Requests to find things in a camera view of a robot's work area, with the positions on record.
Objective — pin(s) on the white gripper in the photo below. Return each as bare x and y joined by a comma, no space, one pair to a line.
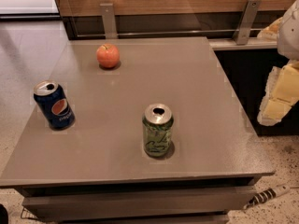
290,34

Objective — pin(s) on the red apple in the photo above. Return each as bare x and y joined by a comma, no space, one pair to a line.
108,55

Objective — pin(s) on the green soda can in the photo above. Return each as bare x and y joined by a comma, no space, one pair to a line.
157,123

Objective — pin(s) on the grey table with drawers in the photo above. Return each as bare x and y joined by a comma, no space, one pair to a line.
97,172

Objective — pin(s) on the blue Pepsi can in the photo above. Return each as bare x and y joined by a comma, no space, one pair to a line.
50,97

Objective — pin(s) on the right metal bracket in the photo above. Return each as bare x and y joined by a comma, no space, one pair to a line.
242,32

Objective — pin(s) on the metal bracket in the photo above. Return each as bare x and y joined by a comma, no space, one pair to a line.
242,32
108,19

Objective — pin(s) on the left metal bracket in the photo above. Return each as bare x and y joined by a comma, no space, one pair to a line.
108,19

